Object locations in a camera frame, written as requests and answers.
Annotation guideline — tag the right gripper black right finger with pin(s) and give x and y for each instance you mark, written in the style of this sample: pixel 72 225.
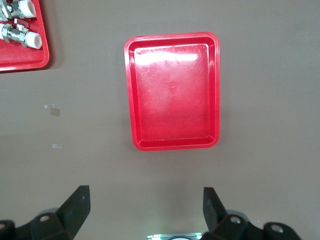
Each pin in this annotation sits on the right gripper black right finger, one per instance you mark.
pixel 215 212

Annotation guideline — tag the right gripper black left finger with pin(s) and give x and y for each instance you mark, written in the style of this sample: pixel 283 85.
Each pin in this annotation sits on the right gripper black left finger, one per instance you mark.
pixel 72 212

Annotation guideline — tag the clear tape scrap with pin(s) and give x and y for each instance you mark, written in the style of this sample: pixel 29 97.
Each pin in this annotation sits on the clear tape scrap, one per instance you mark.
pixel 49 106
pixel 57 145

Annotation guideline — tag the brown tape patch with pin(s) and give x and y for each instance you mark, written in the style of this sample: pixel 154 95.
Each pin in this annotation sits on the brown tape patch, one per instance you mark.
pixel 55 112

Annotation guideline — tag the red plastic tray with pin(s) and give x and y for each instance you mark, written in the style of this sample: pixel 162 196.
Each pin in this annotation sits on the red plastic tray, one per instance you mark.
pixel 172 100
pixel 25 60

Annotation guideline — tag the white-capped metal pipe valve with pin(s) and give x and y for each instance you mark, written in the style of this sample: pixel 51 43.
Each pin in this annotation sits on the white-capped metal pipe valve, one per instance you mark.
pixel 25 8
pixel 17 35

